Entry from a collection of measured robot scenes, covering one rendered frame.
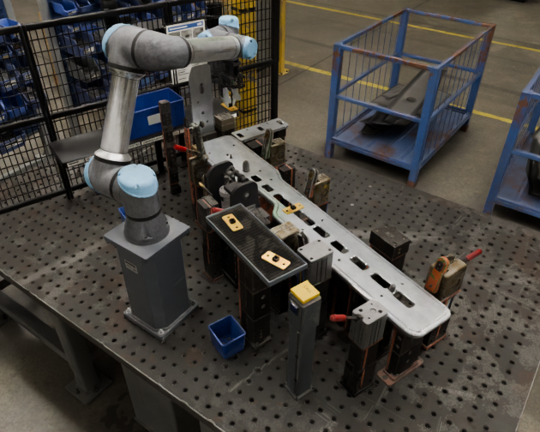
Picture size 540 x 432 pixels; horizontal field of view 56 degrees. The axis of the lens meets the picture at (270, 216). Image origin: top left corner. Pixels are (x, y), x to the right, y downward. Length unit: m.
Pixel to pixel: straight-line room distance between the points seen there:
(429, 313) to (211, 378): 0.75
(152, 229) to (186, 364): 0.50
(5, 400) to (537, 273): 2.49
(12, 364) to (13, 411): 0.28
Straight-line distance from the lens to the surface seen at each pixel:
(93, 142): 2.47
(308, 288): 1.42
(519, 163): 4.31
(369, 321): 1.50
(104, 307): 2.09
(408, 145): 4.24
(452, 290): 1.78
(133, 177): 1.60
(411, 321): 1.61
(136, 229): 1.67
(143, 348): 1.92
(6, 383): 2.92
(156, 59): 1.56
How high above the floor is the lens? 2.18
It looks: 38 degrees down
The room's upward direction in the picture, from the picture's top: straight up
